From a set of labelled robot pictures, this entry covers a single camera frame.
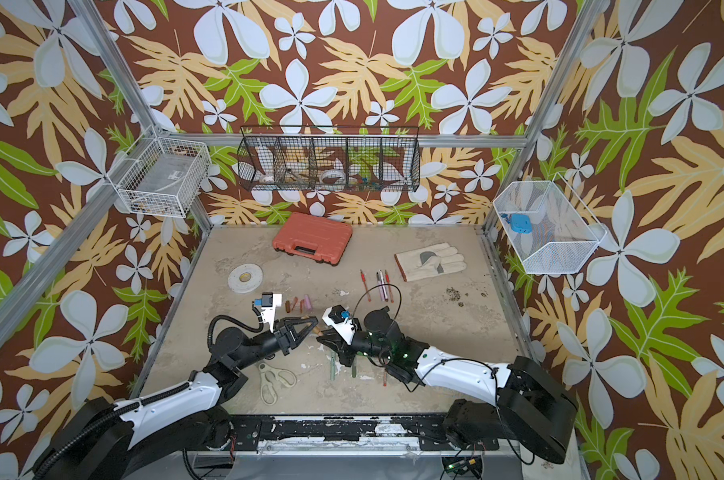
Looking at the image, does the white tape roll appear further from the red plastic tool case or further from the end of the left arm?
the end of the left arm

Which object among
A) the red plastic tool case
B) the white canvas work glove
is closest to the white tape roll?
the red plastic tool case

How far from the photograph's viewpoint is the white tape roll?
1036mm

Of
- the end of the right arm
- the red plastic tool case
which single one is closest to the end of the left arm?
the end of the right arm

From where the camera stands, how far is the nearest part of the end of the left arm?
26.2 inches

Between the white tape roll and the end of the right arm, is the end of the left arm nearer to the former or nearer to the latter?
the end of the right arm

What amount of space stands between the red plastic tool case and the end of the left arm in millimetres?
382

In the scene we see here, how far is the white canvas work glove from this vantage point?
107cm

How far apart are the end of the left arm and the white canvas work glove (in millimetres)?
477

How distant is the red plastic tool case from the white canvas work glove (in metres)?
0.23

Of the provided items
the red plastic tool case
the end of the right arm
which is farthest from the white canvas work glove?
the end of the right arm

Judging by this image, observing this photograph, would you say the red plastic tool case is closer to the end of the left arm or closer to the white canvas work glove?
the white canvas work glove

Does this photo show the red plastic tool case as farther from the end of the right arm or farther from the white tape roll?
the end of the right arm

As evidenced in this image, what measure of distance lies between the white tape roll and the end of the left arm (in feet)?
1.29

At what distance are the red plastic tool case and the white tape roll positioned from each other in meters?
0.12
